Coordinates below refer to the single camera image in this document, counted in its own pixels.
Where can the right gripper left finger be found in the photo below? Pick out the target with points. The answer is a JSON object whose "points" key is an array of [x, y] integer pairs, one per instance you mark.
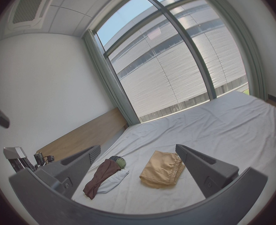
{"points": [[67, 172]]}

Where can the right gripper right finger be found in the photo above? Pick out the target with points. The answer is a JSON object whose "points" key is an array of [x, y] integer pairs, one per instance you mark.
{"points": [[203, 170]]}

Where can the tan shorts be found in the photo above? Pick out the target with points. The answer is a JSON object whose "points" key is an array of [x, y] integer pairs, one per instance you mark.
{"points": [[161, 170]]}

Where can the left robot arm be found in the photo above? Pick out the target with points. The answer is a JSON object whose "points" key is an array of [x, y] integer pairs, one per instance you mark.
{"points": [[13, 152]]}

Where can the bed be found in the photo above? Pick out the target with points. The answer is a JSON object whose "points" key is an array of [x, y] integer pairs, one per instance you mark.
{"points": [[198, 130]]}

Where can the brown garment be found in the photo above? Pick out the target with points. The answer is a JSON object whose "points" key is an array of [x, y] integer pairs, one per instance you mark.
{"points": [[100, 177]]}

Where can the white garment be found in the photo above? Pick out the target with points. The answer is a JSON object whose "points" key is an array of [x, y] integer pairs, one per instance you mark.
{"points": [[114, 181]]}

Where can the dark grey garment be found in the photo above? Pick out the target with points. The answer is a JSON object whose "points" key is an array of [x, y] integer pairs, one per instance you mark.
{"points": [[113, 158]]}

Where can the green garment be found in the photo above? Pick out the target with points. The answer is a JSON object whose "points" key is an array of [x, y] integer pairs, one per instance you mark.
{"points": [[121, 163]]}

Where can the grey-green curtain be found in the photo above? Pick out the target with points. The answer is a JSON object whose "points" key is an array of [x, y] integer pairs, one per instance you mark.
{"points": [[109, 78], [248, 43]]}

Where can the window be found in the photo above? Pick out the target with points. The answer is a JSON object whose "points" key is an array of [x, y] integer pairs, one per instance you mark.
{"points": [[175, 67]]}

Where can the white ceiling air conditioner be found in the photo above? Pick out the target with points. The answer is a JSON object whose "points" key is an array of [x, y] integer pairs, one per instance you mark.
{"points": [[28, 8]]}

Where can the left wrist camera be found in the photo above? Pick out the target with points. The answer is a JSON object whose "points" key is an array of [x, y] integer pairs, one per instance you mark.
{"points": [[50, 159]]}

